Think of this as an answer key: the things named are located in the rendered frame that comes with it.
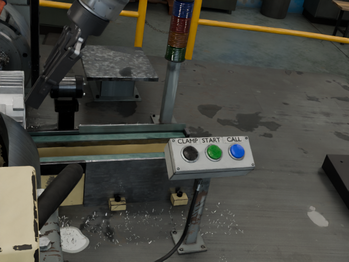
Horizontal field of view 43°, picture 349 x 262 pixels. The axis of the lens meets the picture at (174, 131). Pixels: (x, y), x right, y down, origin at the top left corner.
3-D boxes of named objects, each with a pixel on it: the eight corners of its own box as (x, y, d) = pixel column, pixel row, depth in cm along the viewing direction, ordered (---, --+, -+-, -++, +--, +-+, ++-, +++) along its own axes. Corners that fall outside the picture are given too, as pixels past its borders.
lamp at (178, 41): (170, 48, 129) (172, 33, 127) (164, 40, 134) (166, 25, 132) (189, 48, 131) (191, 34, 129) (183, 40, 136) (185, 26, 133)
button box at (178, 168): (168, 181, 87) (175, 171, 82) (162, 147, 90) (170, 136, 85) (245, 175, 92) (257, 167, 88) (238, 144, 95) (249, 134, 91)
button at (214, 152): (206, 162, 87) (209, 158, 85) (203, 148, 88) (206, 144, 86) (220, 161, 87) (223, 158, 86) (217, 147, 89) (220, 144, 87)
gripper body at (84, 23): (74, -9, 85) (49, 30, 88) (79, 4, 78) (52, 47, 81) (106, 12, 89) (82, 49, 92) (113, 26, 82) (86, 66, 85)
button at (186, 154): (182, 163, 85) (185, 159, 83) (179, 148, 86) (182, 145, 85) (197, 162, 86) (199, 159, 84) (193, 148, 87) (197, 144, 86)
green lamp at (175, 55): (168, 62, 131) (170, 48, 129) (162, 54, 136) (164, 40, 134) (187, 62, 133) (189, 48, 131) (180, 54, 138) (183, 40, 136)
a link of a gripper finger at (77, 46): (89, 30, 85) (93, 40, 80) (74, 52, 86) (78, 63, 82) (78, 24, 83) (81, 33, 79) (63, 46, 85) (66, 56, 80)
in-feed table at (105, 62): (84, 108, 146) (86, 76, 140) (76, 74, 168) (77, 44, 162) (154, 108, 154) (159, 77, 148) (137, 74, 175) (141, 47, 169)
